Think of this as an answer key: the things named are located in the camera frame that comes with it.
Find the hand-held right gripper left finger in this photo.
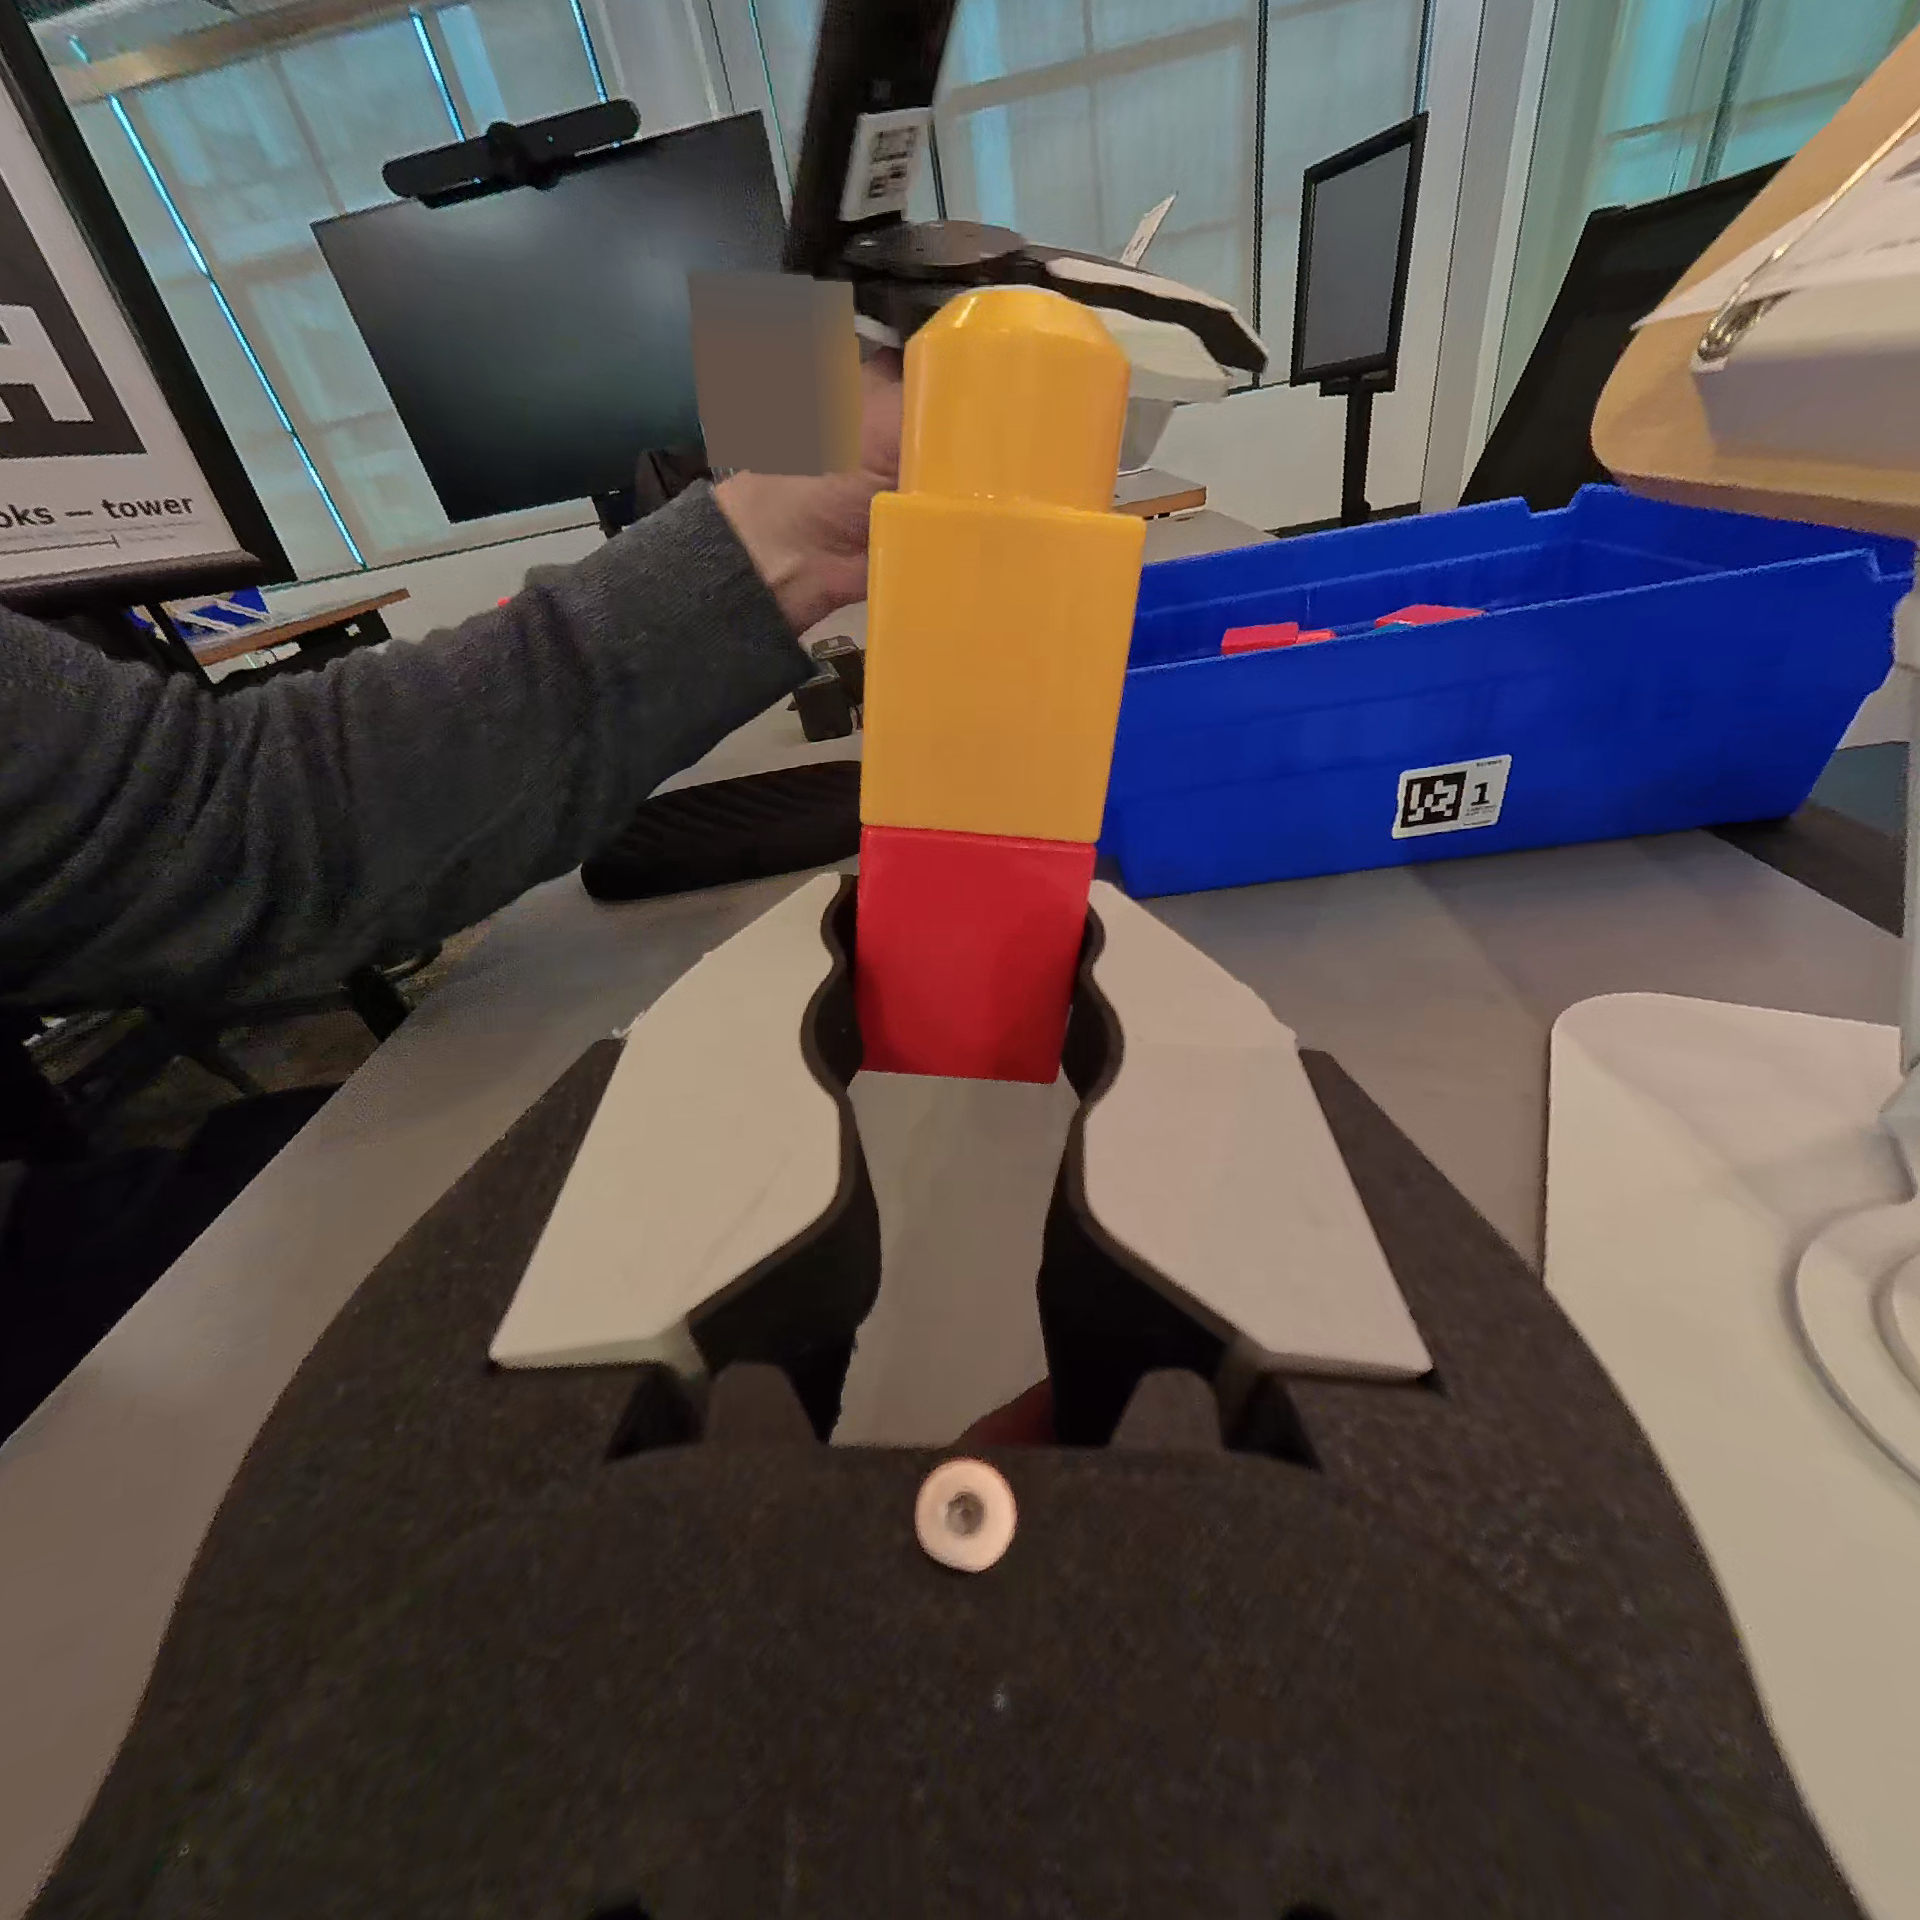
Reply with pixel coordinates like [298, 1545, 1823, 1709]
[489, 871, 886, 1374]

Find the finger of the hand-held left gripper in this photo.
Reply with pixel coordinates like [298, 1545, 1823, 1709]
[1034, 249, 1271, 352]
[1116, 307, 1275, 471]

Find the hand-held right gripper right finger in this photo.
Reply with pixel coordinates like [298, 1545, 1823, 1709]
[1044, 880, 1436, 1389]

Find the pile of mixed building blocks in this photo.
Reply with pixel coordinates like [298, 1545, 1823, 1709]
[1217, 601, 1490, 661]

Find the yellow toy block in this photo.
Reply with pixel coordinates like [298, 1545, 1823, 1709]
[862, 284, 1151, 874]

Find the red toy block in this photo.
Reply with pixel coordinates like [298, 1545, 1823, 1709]
[857, 827, 1100, 1083]

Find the blue plastic bin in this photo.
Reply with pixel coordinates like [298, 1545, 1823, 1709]
[1100, 484, 1920, 900]

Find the person's left forearm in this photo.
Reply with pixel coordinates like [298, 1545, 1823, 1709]
[0, 484, 819, 1022]

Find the grey desk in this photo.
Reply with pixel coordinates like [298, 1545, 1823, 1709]
[0, 804, 1920, 1920]

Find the person's left hand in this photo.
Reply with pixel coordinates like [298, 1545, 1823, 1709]
[714, 360, 905, 632]

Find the wooden edged side table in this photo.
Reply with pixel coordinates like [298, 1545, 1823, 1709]
[1111, 472, 1277, 566]

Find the black display easel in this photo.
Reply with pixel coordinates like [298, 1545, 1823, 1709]
[1320, 374, 1388, 525]

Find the black portrait display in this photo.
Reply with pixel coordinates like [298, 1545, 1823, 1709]
[1290, 112, 1431, 392]

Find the black oval pad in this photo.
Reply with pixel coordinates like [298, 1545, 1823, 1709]
[582, 758, 869, 903]

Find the large black television screen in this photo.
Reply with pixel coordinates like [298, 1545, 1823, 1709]
[312, 112, 794, 525]

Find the small black box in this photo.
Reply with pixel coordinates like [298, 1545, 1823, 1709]
[790, 630, 871, 749]

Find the wooden document holder board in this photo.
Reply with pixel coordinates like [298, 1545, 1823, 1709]
[1589, 68, 1920, 541]

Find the wooden table with black legs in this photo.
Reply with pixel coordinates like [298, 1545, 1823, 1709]
[126, 588, 411, 693]

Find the printed instruction sheet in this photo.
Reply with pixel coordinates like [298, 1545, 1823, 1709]
[1635, 93, 1920, 334]

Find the framed black white code sign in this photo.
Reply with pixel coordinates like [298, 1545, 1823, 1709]
[0, 0, 298, 601]

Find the black video bar camera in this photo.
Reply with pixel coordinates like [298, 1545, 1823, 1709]
[383, 97, 645, 205]

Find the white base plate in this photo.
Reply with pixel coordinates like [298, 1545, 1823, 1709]
[1546, 988, 1920, 1920]

